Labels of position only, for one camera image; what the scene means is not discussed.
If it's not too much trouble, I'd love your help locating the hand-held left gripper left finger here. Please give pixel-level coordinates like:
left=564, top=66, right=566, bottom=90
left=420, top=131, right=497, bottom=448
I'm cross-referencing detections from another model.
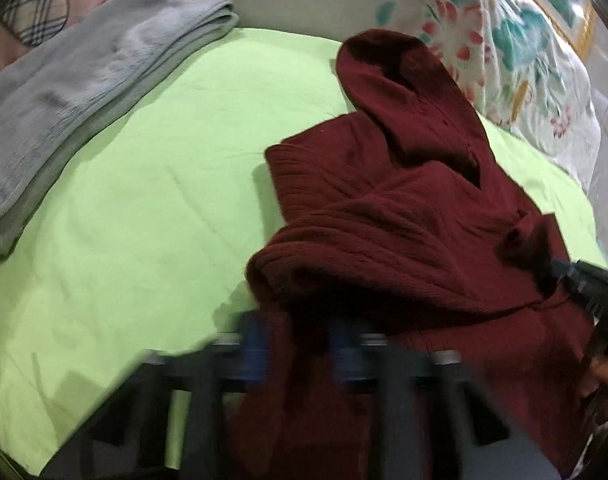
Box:
left=76, top=310, right=277, bottom=480

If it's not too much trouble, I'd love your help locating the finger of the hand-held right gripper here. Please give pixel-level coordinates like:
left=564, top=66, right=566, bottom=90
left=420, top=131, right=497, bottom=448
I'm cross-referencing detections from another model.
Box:
left=548, top=257, right=608, bottom=321

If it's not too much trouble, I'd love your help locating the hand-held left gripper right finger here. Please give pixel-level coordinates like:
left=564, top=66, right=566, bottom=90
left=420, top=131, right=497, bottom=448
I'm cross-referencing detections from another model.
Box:
left=329, top=317, right=527, bottom=480

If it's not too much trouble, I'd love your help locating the maroon knit sweater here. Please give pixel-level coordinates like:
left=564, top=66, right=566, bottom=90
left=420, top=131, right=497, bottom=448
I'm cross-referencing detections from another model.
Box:
left=229, top=30, right=608, bottom=480

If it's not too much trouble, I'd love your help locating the light green bed sheet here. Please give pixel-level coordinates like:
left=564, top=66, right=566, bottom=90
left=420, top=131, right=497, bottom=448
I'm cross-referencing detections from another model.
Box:
left=0, top=27, right=608, bottom=476

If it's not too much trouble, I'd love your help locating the white floral quilt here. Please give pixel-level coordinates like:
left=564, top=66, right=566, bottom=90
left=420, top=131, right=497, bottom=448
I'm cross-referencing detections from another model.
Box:
left=149, top=0, right=604, bottom=191

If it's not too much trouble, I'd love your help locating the folded grey cloth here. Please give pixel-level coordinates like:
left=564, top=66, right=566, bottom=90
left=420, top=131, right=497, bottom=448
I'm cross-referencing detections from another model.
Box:
left=0, top=0, right=241, bottom=266

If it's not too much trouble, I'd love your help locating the pink pillow with plaid heart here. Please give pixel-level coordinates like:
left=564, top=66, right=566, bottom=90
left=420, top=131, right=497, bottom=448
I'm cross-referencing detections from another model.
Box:
left=0, top=0, right=150, bottom=81

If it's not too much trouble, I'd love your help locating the gold picture frame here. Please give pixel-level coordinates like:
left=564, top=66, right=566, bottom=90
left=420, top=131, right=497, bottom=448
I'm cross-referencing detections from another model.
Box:
left=478, top=0, right=598, bottom=58

